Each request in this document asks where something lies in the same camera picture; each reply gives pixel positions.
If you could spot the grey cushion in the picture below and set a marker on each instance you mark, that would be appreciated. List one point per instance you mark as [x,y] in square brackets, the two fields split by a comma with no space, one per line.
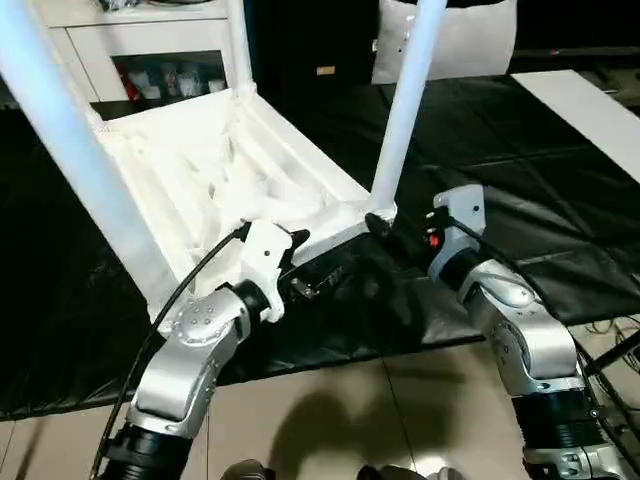
[470,40]

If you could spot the white glass-door sideboard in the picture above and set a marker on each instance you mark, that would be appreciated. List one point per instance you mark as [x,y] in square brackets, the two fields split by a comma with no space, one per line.
[150,40]

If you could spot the white sheet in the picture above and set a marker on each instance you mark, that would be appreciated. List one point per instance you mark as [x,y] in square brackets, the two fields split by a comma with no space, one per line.
[590,110]

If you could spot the white plastic table leg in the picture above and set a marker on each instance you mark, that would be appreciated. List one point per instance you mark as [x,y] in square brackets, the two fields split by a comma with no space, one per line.
[240,50]
[405,110]
[80,150]

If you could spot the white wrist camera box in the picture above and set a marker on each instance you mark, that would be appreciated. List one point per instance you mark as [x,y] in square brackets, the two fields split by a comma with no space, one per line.
[262,250]
[455,215]

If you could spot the white plastic table top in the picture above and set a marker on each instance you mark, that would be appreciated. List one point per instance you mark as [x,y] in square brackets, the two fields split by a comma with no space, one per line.
[200,160]

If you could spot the small yellow label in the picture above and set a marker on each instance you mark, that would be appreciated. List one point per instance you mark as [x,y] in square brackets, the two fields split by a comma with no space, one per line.
[325,70]

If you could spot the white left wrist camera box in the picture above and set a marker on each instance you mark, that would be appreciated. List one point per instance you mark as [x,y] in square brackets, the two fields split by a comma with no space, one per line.
[262,250]

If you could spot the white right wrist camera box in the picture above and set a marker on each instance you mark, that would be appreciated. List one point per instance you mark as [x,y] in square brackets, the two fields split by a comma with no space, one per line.
[455,215]

